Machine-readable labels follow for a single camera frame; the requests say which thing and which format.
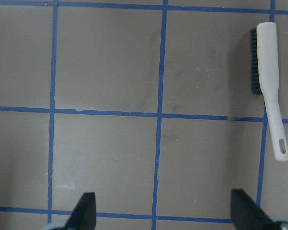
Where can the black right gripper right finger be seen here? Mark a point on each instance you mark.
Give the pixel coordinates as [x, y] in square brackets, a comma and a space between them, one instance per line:
[247, 215]

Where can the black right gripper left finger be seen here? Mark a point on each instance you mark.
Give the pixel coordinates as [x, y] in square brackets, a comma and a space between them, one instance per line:
[83, 216]

